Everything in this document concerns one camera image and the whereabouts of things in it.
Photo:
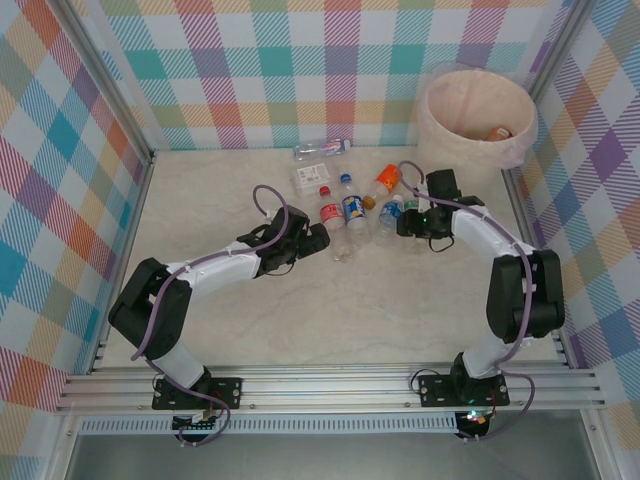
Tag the clear plastic bin liner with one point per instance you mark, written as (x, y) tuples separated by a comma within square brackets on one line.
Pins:
[(517, 152)]

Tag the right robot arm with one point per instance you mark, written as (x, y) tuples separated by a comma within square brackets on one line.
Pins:
[(480, 235)]

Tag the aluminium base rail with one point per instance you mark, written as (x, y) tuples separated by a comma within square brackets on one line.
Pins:
[(325, 387)]

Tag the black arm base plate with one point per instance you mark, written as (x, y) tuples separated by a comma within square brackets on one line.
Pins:
[(432, 390), (230, 392)]

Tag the aluminium frame post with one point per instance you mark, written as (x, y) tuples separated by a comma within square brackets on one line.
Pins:
[(557, 50), (106, 80)]

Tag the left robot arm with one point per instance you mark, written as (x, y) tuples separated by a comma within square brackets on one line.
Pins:
[(220, 267)]

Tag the blue cap yellow blue label bottle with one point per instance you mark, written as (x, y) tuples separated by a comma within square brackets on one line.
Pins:
[(353, 207)]

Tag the white cap blue label bottle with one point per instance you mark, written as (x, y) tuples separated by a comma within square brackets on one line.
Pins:
[(389, 214)]

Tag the small circuit board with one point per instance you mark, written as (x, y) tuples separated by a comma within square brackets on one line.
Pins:
[(475, 419), (200, 425)]

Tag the green label clear bottle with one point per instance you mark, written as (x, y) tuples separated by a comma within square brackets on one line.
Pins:
[(411, 203)]

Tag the clear bottle blue red label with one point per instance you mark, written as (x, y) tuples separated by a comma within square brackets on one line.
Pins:
[(320, 149)]

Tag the orange bottle brown cap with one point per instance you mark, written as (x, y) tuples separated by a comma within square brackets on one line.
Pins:
[(387, 177)]

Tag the clear bottle white label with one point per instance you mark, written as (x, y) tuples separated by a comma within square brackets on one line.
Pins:
[(311, 177)]

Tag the beige round bin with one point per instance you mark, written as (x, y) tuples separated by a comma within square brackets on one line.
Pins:
[(450, 165)]

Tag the aluminium side rail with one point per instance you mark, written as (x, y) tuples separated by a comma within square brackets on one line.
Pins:
[(525, 225), (126, 250)]

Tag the red cap red label bottle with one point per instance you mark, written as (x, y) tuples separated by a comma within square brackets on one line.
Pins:
[(331, 213)]

